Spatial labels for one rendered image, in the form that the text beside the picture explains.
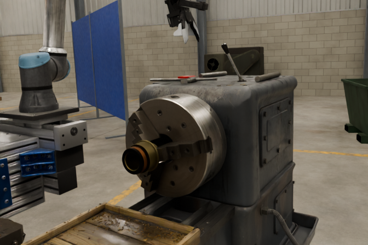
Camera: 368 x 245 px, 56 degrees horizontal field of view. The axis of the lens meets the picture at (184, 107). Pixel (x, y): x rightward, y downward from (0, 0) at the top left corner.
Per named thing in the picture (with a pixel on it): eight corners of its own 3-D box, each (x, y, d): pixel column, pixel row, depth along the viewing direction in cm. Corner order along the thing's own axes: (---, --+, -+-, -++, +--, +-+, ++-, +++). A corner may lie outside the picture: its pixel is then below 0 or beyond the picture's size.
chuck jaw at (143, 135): (158, 142, 111) (139, 112, 113) (168, 134, 108) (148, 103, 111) (136, 151, 101) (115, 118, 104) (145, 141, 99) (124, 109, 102)
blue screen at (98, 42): (63, 109, 938) (55, 21, 903) (93, 106, 976) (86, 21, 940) (105, 139, 579) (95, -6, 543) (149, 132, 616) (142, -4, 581)
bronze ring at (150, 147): (139, 135, 104) (118, 143, 96) (164, 139, 99) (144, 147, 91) (141, 165, 105) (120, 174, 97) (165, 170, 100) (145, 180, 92)
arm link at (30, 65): (14, 87, 135) (10, 52, 133) (33, 84, 148) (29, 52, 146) (42, 86, 133) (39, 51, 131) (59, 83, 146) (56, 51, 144)
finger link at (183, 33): (175, 46, 137) (176, 28, 141) (188, 42, 135) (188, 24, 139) (171, 42, 135) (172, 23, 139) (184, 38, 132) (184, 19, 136)
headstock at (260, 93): (209, 147, 185) (207, 74, 179) (299, 159, 159) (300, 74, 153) (136, 184, 136) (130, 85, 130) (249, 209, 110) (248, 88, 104)
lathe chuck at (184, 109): (141, 174, 125) (143, 88, 119) (218, 199, 108) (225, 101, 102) (124, 182, 118) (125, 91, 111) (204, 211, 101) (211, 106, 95)
